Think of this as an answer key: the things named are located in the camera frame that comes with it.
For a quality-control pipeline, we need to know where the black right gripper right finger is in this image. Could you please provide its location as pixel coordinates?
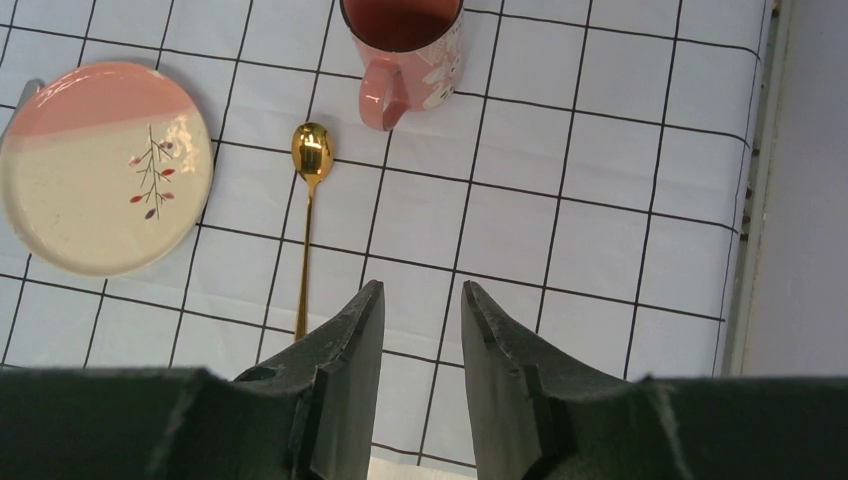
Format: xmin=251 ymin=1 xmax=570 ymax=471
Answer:
xmin=461 ymin=281 xmax=847 ymax=479

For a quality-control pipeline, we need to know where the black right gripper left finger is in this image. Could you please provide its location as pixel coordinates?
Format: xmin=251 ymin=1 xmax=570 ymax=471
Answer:
xmin=1 ymin=280 xmax=385 ymax=479

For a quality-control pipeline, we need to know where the white checked tablecloth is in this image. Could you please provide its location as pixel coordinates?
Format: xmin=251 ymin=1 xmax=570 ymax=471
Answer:
xmin=1 ymin=1 xmax=770 ymax=476

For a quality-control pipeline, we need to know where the metal spoon wooden handle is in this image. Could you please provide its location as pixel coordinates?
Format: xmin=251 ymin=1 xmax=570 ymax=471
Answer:
xmin=291 ymin=122 xmax=335 ymax=341

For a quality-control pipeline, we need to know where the cream pink branch plate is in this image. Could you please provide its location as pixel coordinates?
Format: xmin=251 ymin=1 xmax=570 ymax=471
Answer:
xmin=1 ymin=62 xmax=213 ymax=277

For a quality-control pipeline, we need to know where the pink patterned mug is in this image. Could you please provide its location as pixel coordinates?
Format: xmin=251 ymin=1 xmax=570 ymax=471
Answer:
xmin=340 ymin=0 xmax=464 ymax=131

